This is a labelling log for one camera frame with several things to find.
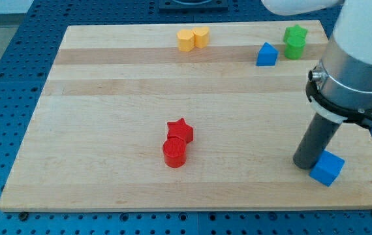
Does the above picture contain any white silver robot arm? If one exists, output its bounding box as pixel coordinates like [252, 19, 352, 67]
[262, 0, 372, 128]

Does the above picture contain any red star block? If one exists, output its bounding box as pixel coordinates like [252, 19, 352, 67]
[167, 118, 194, 144]

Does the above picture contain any green star block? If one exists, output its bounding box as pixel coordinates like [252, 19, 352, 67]
[283, 24, 308, 42]

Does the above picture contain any yellow heart block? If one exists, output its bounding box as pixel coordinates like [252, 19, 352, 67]
[192, 26, 210, 48]

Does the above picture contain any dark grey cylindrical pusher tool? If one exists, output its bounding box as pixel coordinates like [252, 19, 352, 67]
[293, 114, 341, 170]

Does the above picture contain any blue cube block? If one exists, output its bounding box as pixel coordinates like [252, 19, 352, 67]
[309, 150, 345, 187]

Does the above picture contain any yellow hexagon block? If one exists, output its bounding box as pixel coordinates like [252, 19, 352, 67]
[176, 29, 194, 52]

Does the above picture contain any wooden board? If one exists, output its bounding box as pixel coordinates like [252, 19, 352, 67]
[0, 20, 372, 212]

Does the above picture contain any green cylinder block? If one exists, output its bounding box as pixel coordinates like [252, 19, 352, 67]
[285, 36, 305, 59]

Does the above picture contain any blue triangle block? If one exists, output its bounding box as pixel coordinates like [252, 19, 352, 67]
[256, 42, 279, 67]

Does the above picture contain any red cylinder block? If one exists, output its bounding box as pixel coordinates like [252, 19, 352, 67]
[163, 138, 186, 168]

